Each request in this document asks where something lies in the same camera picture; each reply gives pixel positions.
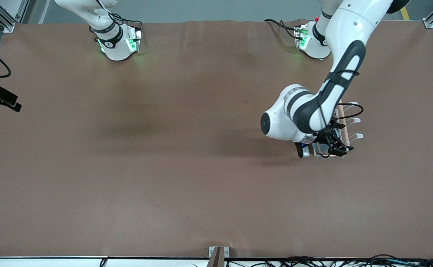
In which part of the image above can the brown table mat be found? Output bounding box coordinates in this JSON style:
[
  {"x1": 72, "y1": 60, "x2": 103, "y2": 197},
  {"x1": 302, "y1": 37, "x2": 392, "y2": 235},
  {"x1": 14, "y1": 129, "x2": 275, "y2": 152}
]
[{"x1": 0, "y1": 19, "x2": 433, "y2": 259}]

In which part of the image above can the white wire cup holder rack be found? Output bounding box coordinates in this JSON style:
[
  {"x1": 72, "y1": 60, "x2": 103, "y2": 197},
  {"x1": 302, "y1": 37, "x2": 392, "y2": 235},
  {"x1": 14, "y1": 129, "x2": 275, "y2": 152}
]
[{"x1": 333, "y1": 101, "x2": 364, "y2": 158}]

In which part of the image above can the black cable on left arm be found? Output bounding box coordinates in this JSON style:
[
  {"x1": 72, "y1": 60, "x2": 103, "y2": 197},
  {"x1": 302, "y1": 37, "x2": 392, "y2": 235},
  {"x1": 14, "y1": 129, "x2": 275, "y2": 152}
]
[{"x1": 318, "y1": 69, "x2": 364, "y2": 123}]

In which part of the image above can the metal table bracket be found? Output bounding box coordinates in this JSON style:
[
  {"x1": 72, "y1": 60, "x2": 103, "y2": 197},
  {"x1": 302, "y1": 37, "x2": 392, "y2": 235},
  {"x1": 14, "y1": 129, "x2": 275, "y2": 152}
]
[{"x1": 209, "y1": 246, "x2": 230, "y2": 258}]

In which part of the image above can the brown post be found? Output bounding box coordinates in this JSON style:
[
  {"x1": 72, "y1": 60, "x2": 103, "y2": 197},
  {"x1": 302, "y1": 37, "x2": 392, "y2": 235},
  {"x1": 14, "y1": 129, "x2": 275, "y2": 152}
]
[{"x1": 206, "y1": 247, "x2": 225, "y2": 267}]

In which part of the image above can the black side camera on mount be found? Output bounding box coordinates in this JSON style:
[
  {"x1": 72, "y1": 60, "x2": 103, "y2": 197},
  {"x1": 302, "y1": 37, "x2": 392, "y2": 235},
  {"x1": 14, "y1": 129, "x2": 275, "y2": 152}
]
[{"x1": 0, "y1": 84, "x2": 22, "y2": 112}]

